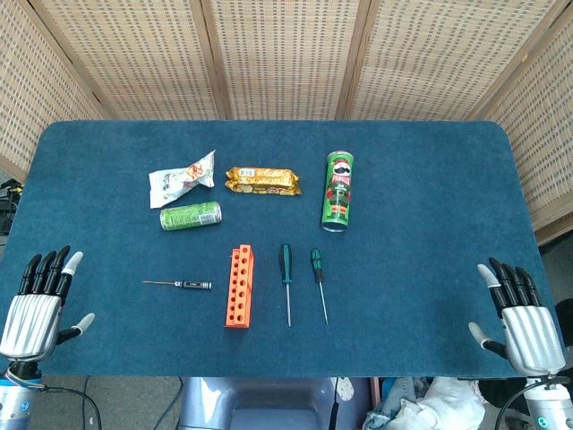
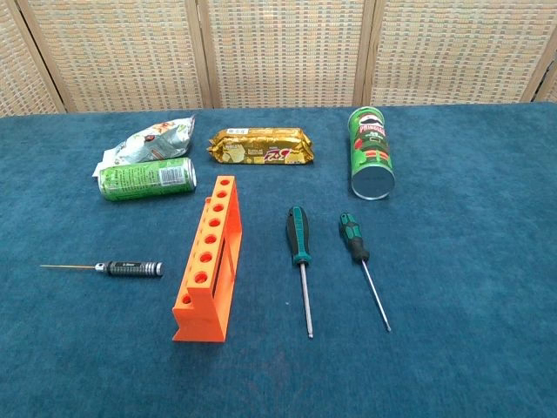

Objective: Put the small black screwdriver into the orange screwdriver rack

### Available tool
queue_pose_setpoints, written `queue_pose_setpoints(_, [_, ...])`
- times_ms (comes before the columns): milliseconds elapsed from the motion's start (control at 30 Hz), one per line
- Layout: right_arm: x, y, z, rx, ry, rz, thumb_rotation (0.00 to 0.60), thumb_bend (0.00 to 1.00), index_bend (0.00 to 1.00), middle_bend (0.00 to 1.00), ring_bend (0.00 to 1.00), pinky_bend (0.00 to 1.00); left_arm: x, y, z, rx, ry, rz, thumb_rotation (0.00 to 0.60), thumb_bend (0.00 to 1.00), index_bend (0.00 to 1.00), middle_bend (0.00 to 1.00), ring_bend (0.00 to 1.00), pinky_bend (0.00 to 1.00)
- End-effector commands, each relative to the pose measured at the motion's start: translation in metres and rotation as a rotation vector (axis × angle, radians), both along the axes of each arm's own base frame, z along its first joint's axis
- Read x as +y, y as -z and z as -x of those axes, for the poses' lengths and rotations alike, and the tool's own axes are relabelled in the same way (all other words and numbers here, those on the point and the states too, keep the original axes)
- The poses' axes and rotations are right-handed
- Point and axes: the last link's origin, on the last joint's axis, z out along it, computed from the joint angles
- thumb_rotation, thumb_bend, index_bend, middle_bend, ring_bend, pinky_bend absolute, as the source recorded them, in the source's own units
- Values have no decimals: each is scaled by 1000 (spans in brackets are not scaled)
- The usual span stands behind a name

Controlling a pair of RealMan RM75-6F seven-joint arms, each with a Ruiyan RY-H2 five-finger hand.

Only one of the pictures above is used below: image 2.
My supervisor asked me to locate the small black screwdriver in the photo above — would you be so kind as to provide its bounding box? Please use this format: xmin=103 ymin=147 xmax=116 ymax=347
xmin=40 ymin=260 xmax=164 ymax=279

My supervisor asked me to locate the large teal black screwdriver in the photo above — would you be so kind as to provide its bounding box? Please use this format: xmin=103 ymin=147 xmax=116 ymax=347
xmin=285 ymin=206 xmax=315 ymax=340

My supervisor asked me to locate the slim green black screwdriver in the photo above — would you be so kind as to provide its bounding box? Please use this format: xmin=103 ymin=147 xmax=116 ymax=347
xmin=338 ymin=212 xmax=393 ymax=334

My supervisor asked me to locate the orange screwdriver holder rack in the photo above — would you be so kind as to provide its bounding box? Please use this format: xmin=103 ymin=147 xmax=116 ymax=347
xmin=171 ymin=175 xmax=243 ymax=344

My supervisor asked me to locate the gold biscuit pack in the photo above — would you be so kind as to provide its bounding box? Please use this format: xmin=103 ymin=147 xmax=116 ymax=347
xmin=206 ymin=126 xmax=315 ymax=166

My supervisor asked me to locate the green Pringles can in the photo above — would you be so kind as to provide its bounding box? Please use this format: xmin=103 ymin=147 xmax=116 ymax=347
xmin=347 ymin=106 xmax=396 ymax=201

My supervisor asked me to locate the green drink can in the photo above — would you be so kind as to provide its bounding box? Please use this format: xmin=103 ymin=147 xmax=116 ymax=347
xmin=97 ymin=157 xmax=198 ymax=202

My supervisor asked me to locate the white snack bag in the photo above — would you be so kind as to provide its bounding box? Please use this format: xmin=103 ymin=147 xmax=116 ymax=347
xmin=91 ymin=114 xmax=197 ymax=179

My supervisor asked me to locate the wicker folding screen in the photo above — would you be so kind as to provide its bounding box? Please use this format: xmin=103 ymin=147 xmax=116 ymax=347
xmin=0 ymin=0 xmax=557 ymax=118

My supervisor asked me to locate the blue table cloth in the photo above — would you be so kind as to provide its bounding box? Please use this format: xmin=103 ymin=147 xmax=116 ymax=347
xmin=0 ymin=102 xmax=557 ymax=418

